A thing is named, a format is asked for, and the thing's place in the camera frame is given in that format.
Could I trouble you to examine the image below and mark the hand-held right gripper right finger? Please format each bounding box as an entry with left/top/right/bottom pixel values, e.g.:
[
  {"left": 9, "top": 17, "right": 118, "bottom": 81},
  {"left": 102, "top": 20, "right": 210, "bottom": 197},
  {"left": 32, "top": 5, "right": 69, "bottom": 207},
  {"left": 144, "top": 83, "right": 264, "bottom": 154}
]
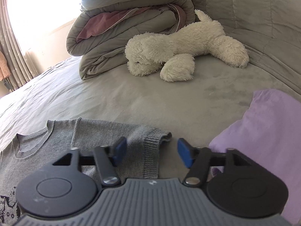
[{"left": 177, "top": 138, "right": 253, "bottom": 186}]

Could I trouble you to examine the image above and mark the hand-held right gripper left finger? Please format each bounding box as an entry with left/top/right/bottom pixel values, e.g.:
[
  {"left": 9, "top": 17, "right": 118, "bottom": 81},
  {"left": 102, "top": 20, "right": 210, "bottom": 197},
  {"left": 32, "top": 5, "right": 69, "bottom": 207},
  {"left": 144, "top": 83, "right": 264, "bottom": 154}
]
[{"left": 50, "top": 137, "right": 127, "bottom": 186}]

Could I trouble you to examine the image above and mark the grey knit short-sleeve sweater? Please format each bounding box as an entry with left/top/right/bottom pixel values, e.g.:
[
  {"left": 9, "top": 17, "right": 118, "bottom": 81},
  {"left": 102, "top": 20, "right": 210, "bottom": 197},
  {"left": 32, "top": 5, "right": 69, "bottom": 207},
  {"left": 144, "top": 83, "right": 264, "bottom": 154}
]
[{"left": 0, "top": 119, "right": 173, "bottom": 226}]

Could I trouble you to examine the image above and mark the folded purple garment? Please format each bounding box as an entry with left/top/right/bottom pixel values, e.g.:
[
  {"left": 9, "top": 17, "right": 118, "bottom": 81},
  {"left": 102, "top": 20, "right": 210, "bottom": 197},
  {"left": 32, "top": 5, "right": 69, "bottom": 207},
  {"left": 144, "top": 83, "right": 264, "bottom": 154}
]
[{"left": 208, "top": 89, "right": 301, "bottom": 225}]

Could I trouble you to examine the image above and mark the folded grey pink quilt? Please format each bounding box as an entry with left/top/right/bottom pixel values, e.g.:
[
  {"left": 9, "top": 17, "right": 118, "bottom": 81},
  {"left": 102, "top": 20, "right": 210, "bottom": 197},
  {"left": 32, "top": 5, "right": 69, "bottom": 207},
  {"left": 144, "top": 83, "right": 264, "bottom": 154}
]
[{"left": 66, "top": 0, "right": 197, "bottom": 80}]

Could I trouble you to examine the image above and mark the white plush dog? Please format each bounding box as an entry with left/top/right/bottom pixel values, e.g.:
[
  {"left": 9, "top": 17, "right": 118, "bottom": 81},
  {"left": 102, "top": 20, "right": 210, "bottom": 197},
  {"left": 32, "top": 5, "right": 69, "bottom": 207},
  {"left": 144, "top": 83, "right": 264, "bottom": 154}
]
[{"left": 125, "top": 9, "right": 250, "bottom": 82}]

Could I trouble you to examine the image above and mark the dark floor stand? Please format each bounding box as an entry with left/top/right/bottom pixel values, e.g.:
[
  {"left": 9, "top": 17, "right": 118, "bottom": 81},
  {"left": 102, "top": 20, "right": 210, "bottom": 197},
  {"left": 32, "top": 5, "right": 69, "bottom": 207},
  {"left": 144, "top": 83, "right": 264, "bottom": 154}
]
[{"left": 3, "top": 79, "right": 13, "bottom": 93}]

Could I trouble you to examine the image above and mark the grey star-patterned curtain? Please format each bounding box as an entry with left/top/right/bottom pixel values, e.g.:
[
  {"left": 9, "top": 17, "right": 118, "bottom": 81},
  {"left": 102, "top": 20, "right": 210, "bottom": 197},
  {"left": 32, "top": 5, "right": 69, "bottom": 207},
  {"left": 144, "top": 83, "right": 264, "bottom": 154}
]
[{"left": 0, "top": 0, "right": 40, "bottom": 90}]

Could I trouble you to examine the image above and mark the pink hanging jacket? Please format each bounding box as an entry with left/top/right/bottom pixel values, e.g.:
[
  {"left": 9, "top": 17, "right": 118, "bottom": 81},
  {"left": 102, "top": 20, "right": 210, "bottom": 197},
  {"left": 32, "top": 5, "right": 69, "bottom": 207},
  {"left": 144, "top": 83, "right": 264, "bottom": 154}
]
[{"left": 0, "top": 50, "right": 11, "bottom": 82}]

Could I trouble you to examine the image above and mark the grey quilted headboard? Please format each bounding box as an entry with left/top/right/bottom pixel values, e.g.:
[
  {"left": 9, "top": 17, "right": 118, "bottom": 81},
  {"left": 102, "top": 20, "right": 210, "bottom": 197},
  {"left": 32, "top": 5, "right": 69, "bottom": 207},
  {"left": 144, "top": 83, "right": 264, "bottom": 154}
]
[{"left": 186, "top": 0, "right": 301, "bottom": 99}]

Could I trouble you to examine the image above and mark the window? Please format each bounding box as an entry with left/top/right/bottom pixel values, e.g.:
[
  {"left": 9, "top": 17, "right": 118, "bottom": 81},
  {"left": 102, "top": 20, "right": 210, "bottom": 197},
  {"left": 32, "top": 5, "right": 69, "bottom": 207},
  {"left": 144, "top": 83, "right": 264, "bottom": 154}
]
[{"left": 7, "top": 0, "right": 87, "bottom": 43}]

